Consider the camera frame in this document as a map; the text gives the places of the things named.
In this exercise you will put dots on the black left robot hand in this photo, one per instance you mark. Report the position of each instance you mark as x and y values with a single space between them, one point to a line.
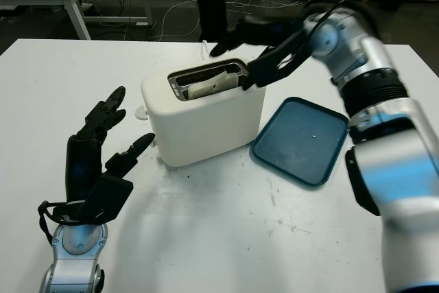
82 166

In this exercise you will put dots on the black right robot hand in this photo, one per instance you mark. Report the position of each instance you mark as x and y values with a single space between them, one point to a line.
264 32

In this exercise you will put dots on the white bread slice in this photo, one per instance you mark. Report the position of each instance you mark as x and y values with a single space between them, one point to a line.
209 87

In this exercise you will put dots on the white toaster lever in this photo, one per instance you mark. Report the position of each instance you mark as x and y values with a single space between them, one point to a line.
140 112

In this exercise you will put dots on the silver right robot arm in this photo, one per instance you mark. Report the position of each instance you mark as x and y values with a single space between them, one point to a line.
394 169

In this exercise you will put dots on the cream two-slot toaster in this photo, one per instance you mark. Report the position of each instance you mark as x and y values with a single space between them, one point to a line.
205 128

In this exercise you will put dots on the blue plastic tray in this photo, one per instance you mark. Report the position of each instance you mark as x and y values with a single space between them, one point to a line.
295 155

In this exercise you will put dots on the white shoe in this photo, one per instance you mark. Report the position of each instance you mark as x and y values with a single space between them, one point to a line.
87 5

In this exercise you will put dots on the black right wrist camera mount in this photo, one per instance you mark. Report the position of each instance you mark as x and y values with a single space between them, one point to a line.
271 66

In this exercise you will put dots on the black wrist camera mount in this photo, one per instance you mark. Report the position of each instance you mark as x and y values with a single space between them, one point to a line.
271 66
108 197

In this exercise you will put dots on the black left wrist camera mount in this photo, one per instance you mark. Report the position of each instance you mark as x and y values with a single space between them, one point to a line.
108 197

